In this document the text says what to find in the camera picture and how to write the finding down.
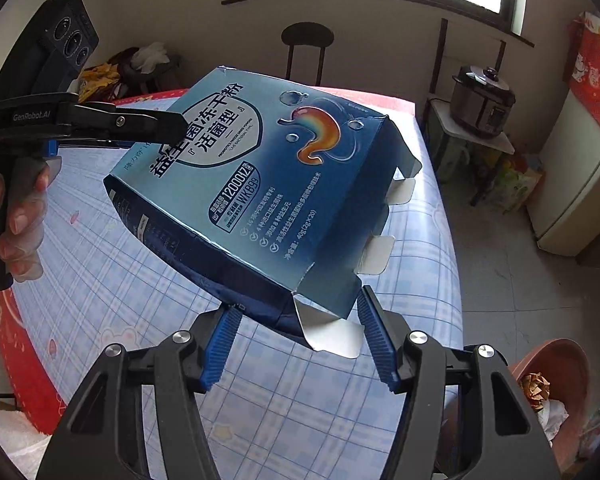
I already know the white side table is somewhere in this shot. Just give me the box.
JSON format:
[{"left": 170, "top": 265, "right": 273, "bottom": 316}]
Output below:
[{"left": 427, "top": 97, "right": 516, "bottom": 181}]

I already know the terracotta plastic bin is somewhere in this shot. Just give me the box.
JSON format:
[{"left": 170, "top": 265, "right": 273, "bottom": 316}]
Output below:
[{"left": 505, "top": 337, "right": 591, "bottom": 458}]

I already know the white fridge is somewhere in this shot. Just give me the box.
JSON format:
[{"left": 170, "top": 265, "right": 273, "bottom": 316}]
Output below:
[{"left": 525, "top": 65, "right": 600, "bottom": 253}]

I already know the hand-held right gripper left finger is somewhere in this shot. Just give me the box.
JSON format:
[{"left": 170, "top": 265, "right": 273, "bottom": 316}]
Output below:
[{"left": 35, "top": 306, "right": 243, "bottom": 480}]

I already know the red printed cloth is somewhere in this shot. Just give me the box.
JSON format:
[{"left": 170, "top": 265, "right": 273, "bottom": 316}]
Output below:
[{"left": 566, "top": 12, "right": 600, "bottom": 128}]

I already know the person's left hand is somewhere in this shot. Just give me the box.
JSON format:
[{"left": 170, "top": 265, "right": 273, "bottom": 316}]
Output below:
[{"left": 0, "top": 166, "right": 52, "bottom": 282}]

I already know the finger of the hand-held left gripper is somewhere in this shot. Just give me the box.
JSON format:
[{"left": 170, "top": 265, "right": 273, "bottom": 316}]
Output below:
[{"left": 75, "top": 101, "right": 188, "bottom": 150}]

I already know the pile of snack packets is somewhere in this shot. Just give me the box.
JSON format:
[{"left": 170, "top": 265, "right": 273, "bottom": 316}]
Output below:
[{"left": 75, "top": 62, "right": 126, "bottom": 106}]

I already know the electric pressure cooker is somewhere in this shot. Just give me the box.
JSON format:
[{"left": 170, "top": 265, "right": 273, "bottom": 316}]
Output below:
[{"left": 452, "top": 64, "right": 517, "bottom": 138}]

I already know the black round-back chair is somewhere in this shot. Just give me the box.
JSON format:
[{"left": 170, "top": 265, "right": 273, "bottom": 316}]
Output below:
[{"left": 280, "top": 22, "right": 332, "bottom": 88}]

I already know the crumpled white plastic bag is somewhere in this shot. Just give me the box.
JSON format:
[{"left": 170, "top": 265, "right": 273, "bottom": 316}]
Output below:
[{"left": 130, "top": 41, "right": 173, "bottom": 73}]

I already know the brown foil wrapper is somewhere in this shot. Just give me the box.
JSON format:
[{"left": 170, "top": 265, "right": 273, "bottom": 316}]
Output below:
[{"left": 521, "top": 372, "right": 552, "bottom": 409}]

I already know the colourful gift bag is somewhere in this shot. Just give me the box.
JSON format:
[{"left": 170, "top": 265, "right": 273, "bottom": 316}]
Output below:
[{"left": 490, "top": 160, "right": 543, "bottom": 211}]

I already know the person's white fleece clothing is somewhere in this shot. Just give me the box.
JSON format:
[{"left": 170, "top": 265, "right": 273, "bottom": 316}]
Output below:
[{"left": 0, "top": 402, "right": 51, "bottom": 471}]

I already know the dark window sill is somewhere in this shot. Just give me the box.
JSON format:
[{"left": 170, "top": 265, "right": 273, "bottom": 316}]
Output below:
[{"left": 220, "top": 0, "right": 536, "bottom": 48}]

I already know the blue plaid tablecloth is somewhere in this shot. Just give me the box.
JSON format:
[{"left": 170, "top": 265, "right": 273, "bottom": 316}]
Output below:
[{"left": 0, "top": 87, "right": 463, "bottom": 480}]

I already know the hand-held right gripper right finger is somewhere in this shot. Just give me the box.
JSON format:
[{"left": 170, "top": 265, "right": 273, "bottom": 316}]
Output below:
[{"left": 356, "top": 284, "right": 556, "bottom": 480}]

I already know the blue cardboard box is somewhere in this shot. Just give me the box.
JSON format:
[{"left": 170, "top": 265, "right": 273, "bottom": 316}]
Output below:
[{"left": 102, "top": 65, "right": 423, "bottom": 358}]

